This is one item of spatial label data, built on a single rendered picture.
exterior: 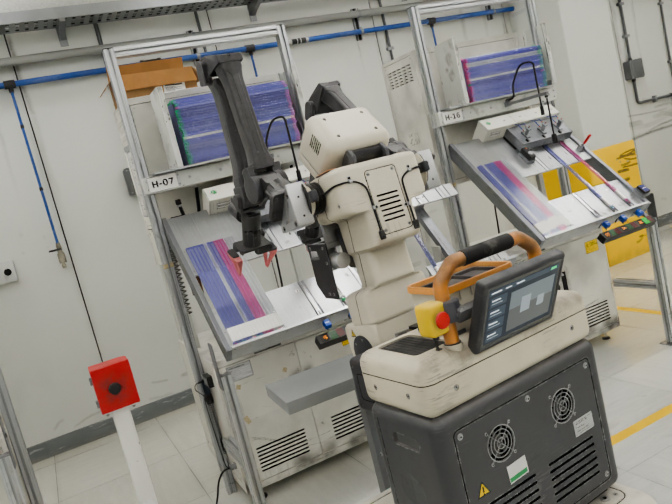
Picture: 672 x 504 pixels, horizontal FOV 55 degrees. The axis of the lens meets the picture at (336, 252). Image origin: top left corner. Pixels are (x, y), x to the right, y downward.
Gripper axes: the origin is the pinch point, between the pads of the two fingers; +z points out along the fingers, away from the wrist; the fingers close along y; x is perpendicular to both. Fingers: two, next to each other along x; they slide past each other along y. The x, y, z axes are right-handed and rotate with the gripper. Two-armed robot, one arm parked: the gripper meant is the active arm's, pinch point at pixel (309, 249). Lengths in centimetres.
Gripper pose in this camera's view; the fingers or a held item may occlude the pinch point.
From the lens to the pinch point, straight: 259.6
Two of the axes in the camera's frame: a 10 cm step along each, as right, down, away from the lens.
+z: -1.1, 6.9, 7.1
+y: -8.8, 2.7, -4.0
